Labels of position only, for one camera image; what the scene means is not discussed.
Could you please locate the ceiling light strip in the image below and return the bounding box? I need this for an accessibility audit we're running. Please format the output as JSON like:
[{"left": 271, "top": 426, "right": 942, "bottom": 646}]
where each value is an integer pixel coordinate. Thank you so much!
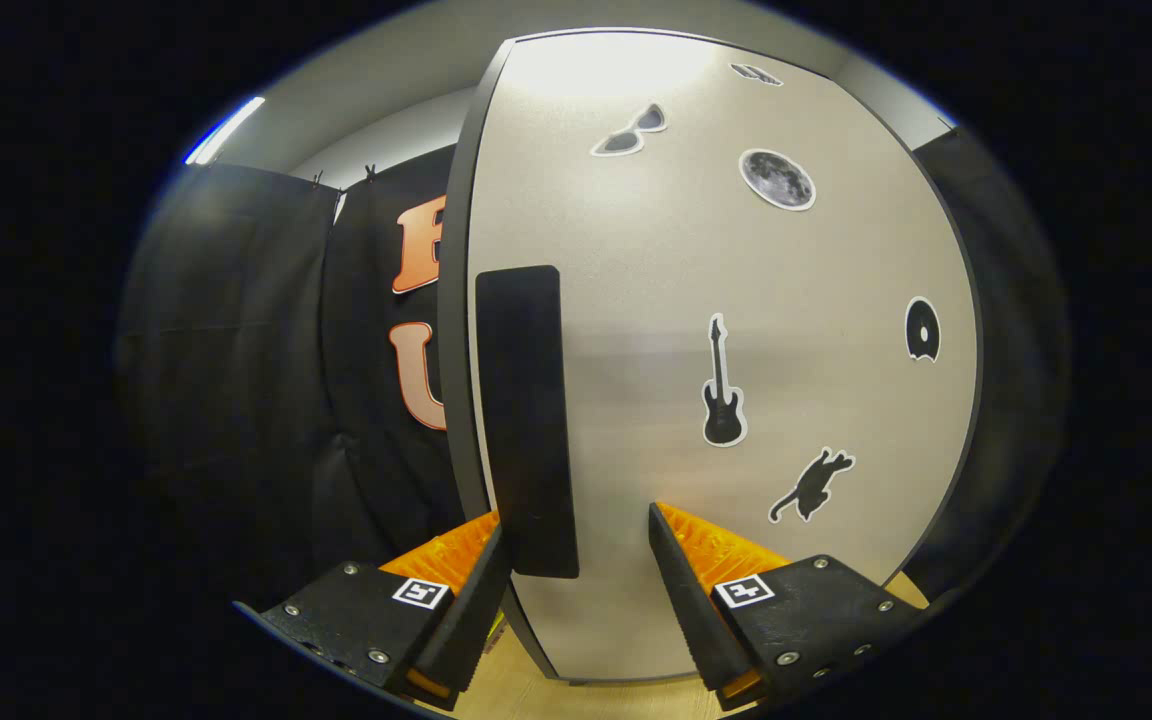
[{"left": 184, "top": 95, "right": 267, "bottom": 167}]

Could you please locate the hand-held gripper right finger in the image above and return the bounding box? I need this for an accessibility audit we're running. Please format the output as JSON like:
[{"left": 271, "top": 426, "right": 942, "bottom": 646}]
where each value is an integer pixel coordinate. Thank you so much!
[{"left": 648, "top": 502, "right": 927, "bottom": 713}]

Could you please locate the dark grey shoe cabinet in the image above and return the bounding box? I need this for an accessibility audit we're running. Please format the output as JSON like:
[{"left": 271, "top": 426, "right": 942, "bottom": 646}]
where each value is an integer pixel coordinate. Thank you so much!
[{"left": 436, "top": 28, "right": 987, "bottom": 686}]

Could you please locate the black backdrop cloth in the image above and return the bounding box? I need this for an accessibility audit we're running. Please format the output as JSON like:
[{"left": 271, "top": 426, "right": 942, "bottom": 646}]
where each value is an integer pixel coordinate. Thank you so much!
[{"left": 116, "top": 125, "right": 1072, "bottom": 611}]

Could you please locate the black door handle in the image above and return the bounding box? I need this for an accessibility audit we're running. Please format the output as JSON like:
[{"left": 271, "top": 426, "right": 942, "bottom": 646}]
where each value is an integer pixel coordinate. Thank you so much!
[{"left": 475, "top": 265, "right": 581, "bottom": 580}]

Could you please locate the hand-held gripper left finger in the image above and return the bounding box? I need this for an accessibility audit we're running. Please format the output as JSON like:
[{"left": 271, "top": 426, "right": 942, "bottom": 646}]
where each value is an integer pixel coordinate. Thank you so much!
[{"left": 234, "top": 510, "right": 515, "bottom": 713}]

